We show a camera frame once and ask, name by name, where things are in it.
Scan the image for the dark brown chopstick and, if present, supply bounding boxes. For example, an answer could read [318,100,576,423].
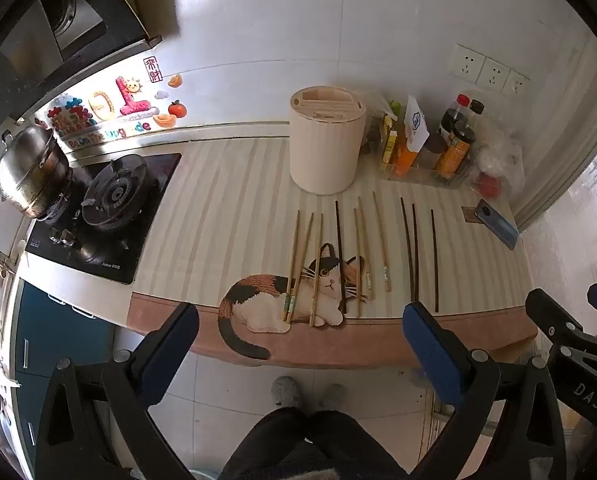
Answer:
[334,200,348,314]
[411,204,422,301]
[399,197,418,300]
[430,209,440,312]

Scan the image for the person's legs in black trousers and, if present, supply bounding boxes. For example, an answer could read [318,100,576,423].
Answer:
[218,407,409,480]

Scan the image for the white plastic bag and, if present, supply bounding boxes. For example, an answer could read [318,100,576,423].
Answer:
[471,132,524,196]

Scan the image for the wooden chopstick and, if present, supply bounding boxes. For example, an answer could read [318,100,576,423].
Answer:
[287,212,315,324]
[282,210,301,323]
[371,191,392,293]
[308,213,325,328]
[357,196,376,302]

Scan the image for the black glass gas stove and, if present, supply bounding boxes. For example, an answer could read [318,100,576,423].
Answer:
[26,152,183,285]

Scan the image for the frosted window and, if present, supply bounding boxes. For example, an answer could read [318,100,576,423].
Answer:
[521,125,597,306]

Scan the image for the grey fluffy slipper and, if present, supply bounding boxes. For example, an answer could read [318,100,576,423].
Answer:
[319,384,347,411]
[271,377,301,407]

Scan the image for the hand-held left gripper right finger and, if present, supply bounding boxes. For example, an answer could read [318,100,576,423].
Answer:
[402,301,569,480]

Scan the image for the yellow green carton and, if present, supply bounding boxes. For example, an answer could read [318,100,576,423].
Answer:
[379,115,399,172]

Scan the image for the colourful letter wall sticker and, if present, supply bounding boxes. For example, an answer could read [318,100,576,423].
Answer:
[46,76,162,148]

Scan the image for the brown wall cabinet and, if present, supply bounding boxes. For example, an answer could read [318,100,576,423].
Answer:
[98,0,180,43]

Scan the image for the black range hood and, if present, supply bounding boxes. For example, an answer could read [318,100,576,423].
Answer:
[0,0,164,133]

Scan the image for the white packet with blue logo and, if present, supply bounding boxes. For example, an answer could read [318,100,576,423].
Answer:
[403,95,431,153]

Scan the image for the orange label dark bottle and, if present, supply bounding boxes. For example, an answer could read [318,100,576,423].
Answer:
[435,121,476,181]

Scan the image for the red tomato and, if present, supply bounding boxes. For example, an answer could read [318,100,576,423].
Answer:
[478,172,501,198]

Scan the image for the blue smartphone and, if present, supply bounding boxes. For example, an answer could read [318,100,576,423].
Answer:
[478,199,520,251]

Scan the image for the clear plastic bag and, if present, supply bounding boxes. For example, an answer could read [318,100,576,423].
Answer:
[363,92,404,136]

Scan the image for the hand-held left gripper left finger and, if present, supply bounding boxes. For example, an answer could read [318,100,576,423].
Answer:
[36,302,200,480]

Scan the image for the clear plastic tray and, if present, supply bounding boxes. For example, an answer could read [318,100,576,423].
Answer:
[378,160,474,188]

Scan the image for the white wall socket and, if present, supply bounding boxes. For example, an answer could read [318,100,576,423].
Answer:
[448,44,488,83]
[477,57,513,93]
[502,70,531,95]

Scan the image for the red cap dark bottle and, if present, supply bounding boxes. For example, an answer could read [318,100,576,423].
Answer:
[438,94,471,143]

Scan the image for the dark lid glass jar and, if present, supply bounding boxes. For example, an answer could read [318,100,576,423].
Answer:
[421,132,446,171]

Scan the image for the cream round utensil holder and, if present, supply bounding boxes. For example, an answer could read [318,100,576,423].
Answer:
[289,86,367,195]

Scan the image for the stainless steel pot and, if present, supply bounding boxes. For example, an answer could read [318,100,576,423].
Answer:
[0,122,74,220]

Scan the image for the blue base cabinet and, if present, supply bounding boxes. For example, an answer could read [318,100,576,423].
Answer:
[0,280,119,480]

